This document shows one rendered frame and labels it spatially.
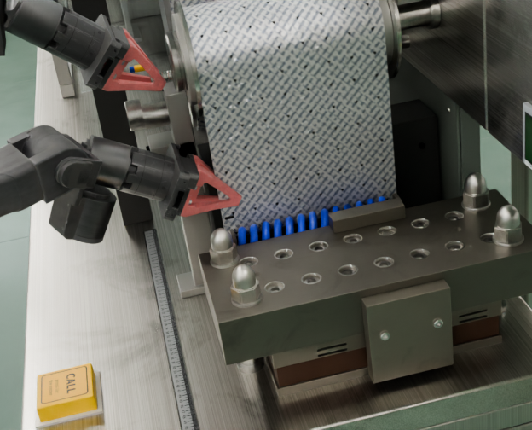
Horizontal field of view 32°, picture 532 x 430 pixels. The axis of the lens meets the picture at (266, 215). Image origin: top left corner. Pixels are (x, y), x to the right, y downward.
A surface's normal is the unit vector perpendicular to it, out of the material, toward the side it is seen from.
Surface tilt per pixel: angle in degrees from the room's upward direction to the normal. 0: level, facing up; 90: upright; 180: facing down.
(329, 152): 90
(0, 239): 0
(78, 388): 0
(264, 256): 0
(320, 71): 90
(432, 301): 90
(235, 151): 90
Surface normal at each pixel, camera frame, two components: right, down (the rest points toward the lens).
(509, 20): -0.97, 0.21
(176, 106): 0.21, 0.44
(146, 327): -0.13, -0.87
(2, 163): -0.07, -0.76
